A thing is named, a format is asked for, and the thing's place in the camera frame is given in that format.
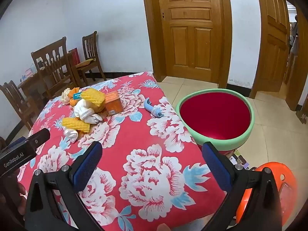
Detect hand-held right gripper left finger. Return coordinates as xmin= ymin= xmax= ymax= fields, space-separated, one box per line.
xmin=24 ymin=141 xmax=103 ymax=231

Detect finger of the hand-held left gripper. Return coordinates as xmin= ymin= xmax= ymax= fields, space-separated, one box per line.
xmin=26 ymin=128 xmax=51 ymax=150

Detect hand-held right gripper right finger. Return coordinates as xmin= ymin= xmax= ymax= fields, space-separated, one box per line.
xmin=202 ymin=141 xmax=283 ymax=231

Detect small white tissue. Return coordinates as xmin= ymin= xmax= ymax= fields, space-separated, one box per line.
xmin=63 ymin=129 xmax=79 ymax=143

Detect long yellow foam net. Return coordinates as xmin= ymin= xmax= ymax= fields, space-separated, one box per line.
xmin=62 ymin=117 xmax=91 ymax=133

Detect orange mesh pouch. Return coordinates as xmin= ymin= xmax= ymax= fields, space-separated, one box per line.
xmin=69 ymin=87 xmax=81 ymax=107

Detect red bucket with green rim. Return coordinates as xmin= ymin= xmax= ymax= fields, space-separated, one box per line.
xmin=175 ymin=89 xmax=255 ymax=160

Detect large yellow foam net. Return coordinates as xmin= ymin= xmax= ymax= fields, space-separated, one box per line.
xmin=80 ymin=88 xmax=105 ymax=113

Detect orange cardboard box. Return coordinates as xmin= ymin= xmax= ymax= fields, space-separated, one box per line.
xmin=104 ymin=91 xmax=124 ymax=116

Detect light blue plastic piece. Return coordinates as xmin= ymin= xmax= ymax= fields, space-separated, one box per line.
xmin=144 ymin=97 xmax=163 ymax=118

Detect printed packaging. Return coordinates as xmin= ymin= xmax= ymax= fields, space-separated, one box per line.
xmin=232 ymin=149 xmax=252 ymax=171

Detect printed plastic bag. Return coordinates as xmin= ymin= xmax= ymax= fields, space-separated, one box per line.
xmin=20 ymin=68 xmax=36 ymax=81

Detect red floral cloth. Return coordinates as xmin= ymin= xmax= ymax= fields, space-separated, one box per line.
xmin=18 ymin=72 xmax=231 ymax=231

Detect orange plastic stool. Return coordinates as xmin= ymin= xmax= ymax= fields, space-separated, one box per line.
xmin=236 ymin=162 xmax=299 ymax=225

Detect tall wooden chair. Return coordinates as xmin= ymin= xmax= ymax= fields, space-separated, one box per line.
xmin=31 ymin=37 xmax=80 ymax=95

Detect yellow seat cushion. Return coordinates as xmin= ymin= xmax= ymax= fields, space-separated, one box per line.
xmin=76 ymin=58 xmax=95 ymax=68

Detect red board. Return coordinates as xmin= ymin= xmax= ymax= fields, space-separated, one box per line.
xmin=69 ymin=48 xmax=80 ymax=64

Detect wooden chair with cushion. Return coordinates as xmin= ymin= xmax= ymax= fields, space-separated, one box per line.
xmin=76 ymin=31 xmax=107 ymax=82

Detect open wooden door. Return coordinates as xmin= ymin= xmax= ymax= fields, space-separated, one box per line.
xmin=263 ymin=0 xmax=290 ymax=87

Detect closed wooden panel door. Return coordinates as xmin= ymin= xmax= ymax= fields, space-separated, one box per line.
xmin=156 ymin=0 xmax=223 ymax=83

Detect grey hanging clothes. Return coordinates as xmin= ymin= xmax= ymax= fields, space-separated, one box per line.
xmin=289 ymin=14 xmax=299 ymax=54

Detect wooden doorway frame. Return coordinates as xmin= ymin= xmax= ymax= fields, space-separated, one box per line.
xmin=250 ymin=0 xmax=308 ymax=112

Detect wooden door frame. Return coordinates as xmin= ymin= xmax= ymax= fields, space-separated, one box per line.
xmin=141 ymin=0 xmax=233 ymax=88

